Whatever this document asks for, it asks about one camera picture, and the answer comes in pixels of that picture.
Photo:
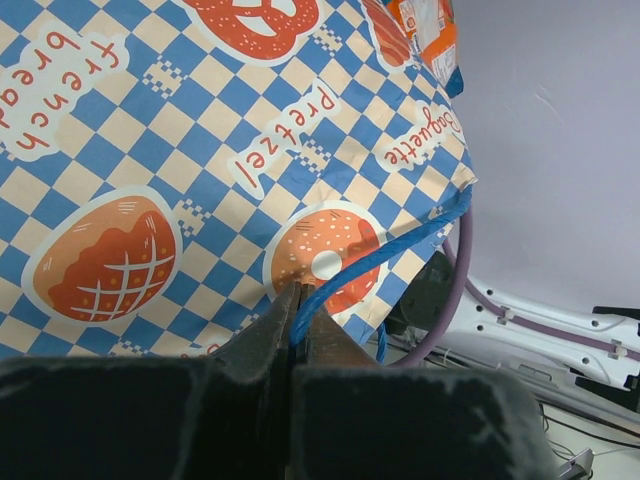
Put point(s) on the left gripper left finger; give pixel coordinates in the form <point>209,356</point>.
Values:
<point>215,416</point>

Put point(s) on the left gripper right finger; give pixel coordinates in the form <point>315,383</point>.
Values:
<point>352,418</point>

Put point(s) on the blue checkered paper bag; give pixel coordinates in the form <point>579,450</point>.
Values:
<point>168,167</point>

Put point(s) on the blue gummy snack bag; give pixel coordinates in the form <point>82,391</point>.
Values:
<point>455,84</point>

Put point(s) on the orange Fox's candy pack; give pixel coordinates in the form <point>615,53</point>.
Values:
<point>430,26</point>

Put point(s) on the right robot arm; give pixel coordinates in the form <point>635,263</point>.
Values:
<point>601,348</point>

